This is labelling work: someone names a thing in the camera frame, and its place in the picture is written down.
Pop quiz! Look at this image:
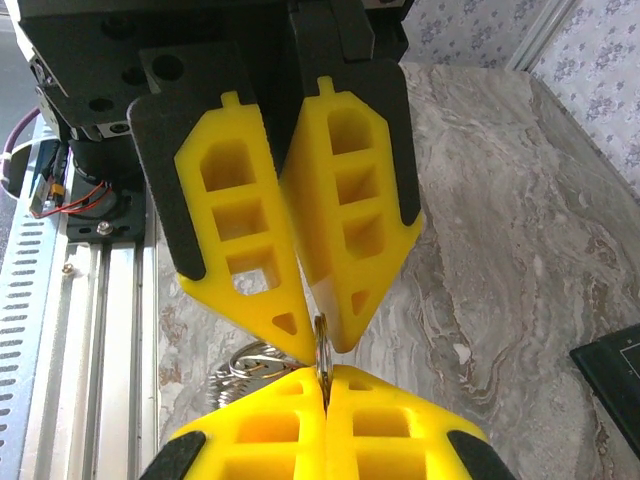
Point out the aluminium mounting rail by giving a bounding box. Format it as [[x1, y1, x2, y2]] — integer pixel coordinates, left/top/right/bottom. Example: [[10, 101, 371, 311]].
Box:
[[22, 239, 162, 480]]

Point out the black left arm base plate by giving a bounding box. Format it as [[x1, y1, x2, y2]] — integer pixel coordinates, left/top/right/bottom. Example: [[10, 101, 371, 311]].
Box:
[[64, 189, 152, 246]]

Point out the slotted grey cable duct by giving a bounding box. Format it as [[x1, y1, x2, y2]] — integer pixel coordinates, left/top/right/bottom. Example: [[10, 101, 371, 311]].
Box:
[[0, 197, 70, 480]]

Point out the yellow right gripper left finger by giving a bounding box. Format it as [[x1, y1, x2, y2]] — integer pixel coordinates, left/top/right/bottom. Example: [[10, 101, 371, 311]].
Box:
[[139, 368, 327, 480]]

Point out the black and grey chessboard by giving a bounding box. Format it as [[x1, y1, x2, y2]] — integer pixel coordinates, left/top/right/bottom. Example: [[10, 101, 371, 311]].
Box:
[[569, 323, 640, 450]]

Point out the small circuit board with wires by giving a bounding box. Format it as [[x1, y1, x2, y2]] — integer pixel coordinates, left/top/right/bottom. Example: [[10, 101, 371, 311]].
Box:
[[27, 139, 109, 219]]

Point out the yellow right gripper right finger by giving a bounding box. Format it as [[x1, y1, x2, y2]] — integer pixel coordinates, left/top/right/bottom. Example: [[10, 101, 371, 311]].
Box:
[[324, 364, 516, 480]]

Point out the aluminium frame post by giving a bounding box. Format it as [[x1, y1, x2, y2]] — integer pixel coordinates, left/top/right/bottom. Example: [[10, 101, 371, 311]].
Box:
[[504, 0, 585, 72]]

